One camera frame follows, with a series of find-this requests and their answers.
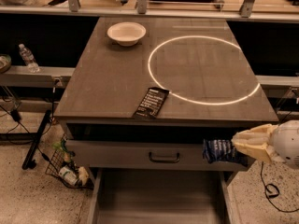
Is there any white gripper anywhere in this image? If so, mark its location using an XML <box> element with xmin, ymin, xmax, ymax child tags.
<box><xmin>232</xmin><ymin>120</ymin><xmax>299</xmax><ymax>169</ymax></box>

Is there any blue rxbar blueberry wrapper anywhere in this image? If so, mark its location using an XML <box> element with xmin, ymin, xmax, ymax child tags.
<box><xmin>203</xmin><ymin>139</ymin><xmax>248</xmax><ymax>167</ymax></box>

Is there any grey drawer cabinet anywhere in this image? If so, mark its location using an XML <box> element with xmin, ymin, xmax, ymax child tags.
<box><xmin>53</xmin><ymin>16</ymin><xmax>280</xmax><ymax>224</ymax></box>

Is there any open grey lower drawer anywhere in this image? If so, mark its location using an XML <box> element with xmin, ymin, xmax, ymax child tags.
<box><xmin>87</xmin><ymin>169</ymin><xmax>239</xmax><ymax>224</ymax></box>

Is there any grey upper drawer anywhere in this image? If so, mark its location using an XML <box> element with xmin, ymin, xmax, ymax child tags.
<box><xmin>66</xmin><ymin>140</ymin><xmax>255</xmax><ymax>172</ymax></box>

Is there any black snack bar wrapper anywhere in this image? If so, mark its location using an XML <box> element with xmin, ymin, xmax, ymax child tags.
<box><xmin>133</xmin><ymin>87</ymin><xmax>169</xmax><ymax>119</ymax></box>

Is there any white bowl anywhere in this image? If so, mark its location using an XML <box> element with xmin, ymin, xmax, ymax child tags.
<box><xmin>107</xmin><ymin>22</ymin><xmax>146</xmax><ymax>47</ymax></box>

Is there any white bottle in basket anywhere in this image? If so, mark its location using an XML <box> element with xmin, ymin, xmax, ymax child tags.
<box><xmin>59</xmin><ymin>166</ymin><xmax>78</xmax><ymax>186</ymax></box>

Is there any black bar on floor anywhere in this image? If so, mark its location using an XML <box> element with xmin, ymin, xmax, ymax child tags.
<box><xmin>21</xmin><ymin>110</ymin><xmax>51</xmax><ymax>170</ymax></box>

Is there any clear plastic water bottle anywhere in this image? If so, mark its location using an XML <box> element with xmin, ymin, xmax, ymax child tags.
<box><xmin>19</xmin><ymin>44</ymin><xmax>40</xmax><ymax>73</ymax></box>

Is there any grey side shelf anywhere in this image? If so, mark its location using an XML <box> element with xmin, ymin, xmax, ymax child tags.
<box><xmin>0</xmin><ymin>66</ymin><xmax>75</xmax><ymax>89</ymax></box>

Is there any bowl on side shelf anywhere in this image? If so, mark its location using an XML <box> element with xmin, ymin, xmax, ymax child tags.
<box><xmin>0</xmin><ymin>54</ymin><xmax>11</xmax><ymax>74</ymax></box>

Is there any black drawer handle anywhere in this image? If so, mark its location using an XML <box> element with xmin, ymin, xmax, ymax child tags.
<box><xmin>148</xmin><ymin>152</ymin><xmax>180</xmax><ymax>163</ymax></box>

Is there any wire basket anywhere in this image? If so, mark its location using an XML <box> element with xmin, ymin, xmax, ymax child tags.
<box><xmin>46</xmin><ymin>136</ymin><xmax>93</xmax><ymax>189</ymax></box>

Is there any black cable left floor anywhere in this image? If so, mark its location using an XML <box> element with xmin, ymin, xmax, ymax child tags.
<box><xmin>0</xmin><ymin>87</ymin><xmax>55</xmax><ymax>147</ymax></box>

